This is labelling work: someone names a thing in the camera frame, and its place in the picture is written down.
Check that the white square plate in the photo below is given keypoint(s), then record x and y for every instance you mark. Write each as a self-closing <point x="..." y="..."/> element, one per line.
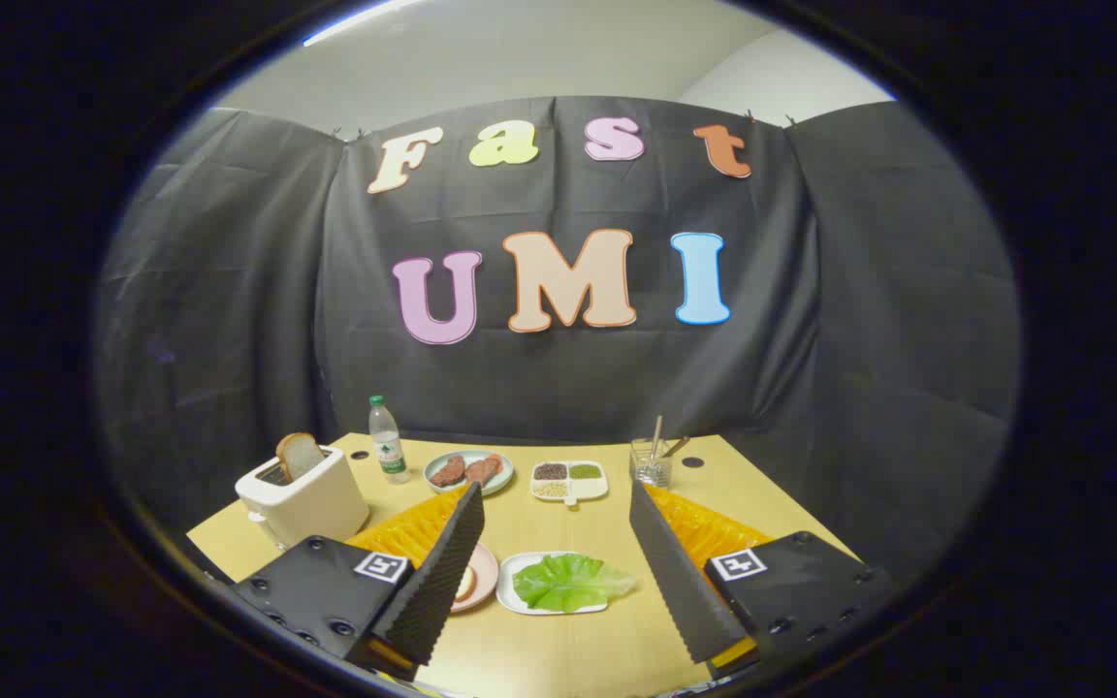
<point x="506" y="593"/>

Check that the pink round plate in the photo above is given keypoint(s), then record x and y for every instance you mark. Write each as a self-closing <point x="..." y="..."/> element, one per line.
<point x="487" y="572"/>

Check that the brown-crusted bread slice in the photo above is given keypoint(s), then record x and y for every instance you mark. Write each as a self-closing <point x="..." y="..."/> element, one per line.
<point x="467" y="584"/>

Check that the black backdrop cloth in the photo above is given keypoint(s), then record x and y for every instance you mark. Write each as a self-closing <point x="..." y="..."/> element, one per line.
<point x="229" y="291"/>

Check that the green mung beans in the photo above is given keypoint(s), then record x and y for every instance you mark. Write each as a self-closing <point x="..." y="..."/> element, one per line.
<point x="585" y="471"/>

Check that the green lettuce leaf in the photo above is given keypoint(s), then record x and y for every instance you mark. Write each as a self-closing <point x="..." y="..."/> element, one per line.
<point x="568" y="582"/>

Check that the cream toaster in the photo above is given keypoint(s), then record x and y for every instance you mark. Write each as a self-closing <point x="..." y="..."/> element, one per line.
<point x="316" y="504"/>

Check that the white bread slice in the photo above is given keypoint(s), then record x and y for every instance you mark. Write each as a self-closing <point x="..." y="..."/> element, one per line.
<point x="299" y="454"/>

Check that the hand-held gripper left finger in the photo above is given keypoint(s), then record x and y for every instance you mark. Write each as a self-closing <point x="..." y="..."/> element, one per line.
<point x="442" y="572"/>

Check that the clear plastic water bottle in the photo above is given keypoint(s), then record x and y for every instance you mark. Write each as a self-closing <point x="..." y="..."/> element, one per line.
<point x="387" y="446"/>

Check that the brown meat slice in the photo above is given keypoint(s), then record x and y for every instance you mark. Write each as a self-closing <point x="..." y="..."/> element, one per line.
<point x="483" y="470"/>
<point x="449" y="470"/>

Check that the clear utensil holder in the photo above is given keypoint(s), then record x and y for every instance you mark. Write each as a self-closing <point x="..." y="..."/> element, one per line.
<point x="651" y="472"/>

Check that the dark red beans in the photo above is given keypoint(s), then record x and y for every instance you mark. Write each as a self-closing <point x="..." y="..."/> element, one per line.
<point x="550" y="471"/>

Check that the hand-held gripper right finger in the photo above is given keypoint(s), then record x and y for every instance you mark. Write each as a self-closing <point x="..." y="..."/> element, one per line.
<point x="680" y="582"/>

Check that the white divided dish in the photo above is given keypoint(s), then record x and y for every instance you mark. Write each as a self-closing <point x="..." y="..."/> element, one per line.
<point x="588" y="490"/>

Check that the pale green round plate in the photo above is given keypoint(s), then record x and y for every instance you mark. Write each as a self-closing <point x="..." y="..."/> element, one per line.
<point x="506" y="472"/>

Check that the yellow soybeans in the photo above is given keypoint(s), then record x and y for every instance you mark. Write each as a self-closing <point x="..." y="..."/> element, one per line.
<point x="549" y="490"/>

